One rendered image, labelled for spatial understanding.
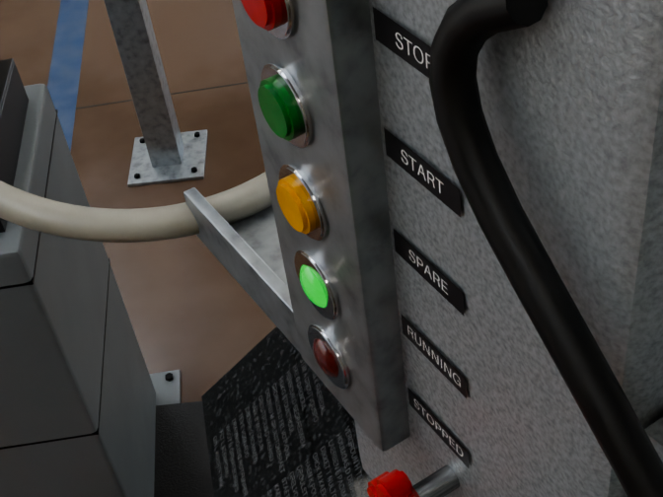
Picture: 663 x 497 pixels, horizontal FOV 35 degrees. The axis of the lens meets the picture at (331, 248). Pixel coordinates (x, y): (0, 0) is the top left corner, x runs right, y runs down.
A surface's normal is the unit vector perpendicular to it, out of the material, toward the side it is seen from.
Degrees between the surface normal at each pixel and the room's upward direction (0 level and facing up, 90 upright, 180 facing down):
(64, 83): 0
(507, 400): 90
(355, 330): 90
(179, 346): 0
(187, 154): 0
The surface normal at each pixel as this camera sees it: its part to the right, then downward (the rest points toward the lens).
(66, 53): -0.11, -0.72
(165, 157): 0.04, 0.69
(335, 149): -0.84, 0.44
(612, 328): -0.57, 0.61
